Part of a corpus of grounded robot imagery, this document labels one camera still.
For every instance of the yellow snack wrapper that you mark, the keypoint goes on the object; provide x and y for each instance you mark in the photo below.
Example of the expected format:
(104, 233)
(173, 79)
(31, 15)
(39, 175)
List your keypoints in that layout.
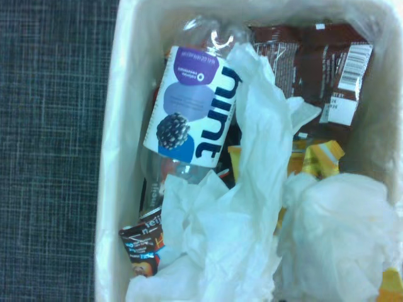
(321, 157)

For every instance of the large white discarded tissue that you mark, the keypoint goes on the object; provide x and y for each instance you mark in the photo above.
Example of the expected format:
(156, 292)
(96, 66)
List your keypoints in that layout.
(252, 188)

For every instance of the empty hint water bottle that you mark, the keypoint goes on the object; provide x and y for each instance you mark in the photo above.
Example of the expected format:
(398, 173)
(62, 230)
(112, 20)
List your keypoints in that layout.
(185, 104)

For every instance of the white plastic trash bin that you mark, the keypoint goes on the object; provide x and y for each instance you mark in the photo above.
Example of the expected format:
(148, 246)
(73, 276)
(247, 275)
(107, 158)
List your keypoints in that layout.
(110, 157)

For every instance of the dark meiji snack wrapper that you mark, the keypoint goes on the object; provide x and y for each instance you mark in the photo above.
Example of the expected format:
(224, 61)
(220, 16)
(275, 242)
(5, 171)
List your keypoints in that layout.
(141, 251)

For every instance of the brown snack wrapper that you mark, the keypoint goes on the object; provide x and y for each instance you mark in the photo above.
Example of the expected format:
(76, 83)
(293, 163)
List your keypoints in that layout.
(315, 72)

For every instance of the small yellow wrapper piece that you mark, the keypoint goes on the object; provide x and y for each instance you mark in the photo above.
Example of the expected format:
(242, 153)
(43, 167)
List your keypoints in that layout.
(393, 286)

